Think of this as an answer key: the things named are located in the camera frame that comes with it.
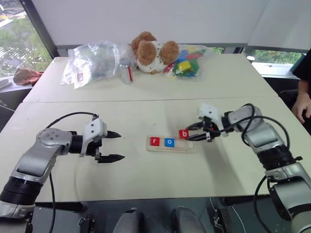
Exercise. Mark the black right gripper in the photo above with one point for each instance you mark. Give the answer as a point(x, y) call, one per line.
point(210, 128)

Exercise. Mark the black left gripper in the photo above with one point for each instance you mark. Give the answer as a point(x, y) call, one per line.
point(94, 148)

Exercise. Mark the red letter b block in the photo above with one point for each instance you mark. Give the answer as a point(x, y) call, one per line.
point(184, 134)

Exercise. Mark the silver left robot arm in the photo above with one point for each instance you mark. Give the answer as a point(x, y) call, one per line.
point(46, 145)

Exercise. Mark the bystander forearm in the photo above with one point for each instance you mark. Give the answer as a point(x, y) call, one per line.
point(305, 88)

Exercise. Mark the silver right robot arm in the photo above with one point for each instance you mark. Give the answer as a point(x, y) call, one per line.
point(264, 138)

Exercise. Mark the blue letter o block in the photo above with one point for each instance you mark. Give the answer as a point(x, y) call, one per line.
point(169, 142)

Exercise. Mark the wooden letter tray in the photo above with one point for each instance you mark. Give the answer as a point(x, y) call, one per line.
point(170, 149)

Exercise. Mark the red letter r block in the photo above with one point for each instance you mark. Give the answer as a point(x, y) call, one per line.
point(154, 141)

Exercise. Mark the bag of coloured blocks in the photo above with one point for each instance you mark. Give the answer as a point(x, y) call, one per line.
point(188, 65)

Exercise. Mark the bystander bare hand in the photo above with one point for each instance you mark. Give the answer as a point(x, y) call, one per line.
point(301, 105)

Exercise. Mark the clear plastic bag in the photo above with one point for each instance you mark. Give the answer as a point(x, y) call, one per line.
point(94, 61)

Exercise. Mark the brown and white teddy bear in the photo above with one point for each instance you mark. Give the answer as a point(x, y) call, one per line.
point(148, 52)

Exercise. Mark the brown crumpled cloth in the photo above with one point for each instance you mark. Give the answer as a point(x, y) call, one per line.
point(25, 76)

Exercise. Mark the bystander black sleeve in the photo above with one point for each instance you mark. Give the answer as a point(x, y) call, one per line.
point(303, 65)

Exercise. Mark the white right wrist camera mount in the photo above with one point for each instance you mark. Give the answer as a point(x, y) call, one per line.
point(209, 112)

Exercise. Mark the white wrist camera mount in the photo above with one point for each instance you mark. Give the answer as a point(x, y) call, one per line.
point(93, 128)
point(209, 112)

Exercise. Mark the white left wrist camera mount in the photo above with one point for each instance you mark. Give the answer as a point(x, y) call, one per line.
point(93, 128)

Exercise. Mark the black table bracket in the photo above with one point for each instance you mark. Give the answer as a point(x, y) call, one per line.
point(86, 223)
point(218, 216)

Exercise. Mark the black window frame pillar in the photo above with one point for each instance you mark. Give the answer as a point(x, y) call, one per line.
point(42, 29)

